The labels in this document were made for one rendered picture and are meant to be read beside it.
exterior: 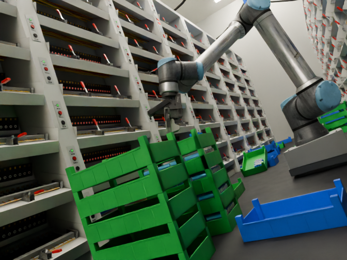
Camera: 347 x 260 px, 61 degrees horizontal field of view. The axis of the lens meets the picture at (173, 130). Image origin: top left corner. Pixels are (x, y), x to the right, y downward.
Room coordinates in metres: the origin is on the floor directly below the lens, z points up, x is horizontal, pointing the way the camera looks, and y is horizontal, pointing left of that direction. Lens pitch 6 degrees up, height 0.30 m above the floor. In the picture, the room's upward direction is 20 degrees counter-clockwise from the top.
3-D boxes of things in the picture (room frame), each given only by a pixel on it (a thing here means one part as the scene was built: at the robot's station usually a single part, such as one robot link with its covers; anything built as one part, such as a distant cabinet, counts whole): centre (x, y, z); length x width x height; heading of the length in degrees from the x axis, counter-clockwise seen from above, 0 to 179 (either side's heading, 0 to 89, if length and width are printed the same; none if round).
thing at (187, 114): (2.49, -0.11, 0.90); 0.20 x 0.09 x 1.81; 64
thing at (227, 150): (3.12, -0.41, 0.90); 0.20 x 0.09 x 1.81; 64
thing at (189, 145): (1.25, 0.02, 0.36); 0.30 x 0.20 x 0.08; 66
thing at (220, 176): (1.25, 0.02, 0.20); 0.30 x 0.20 x 0.08; 66
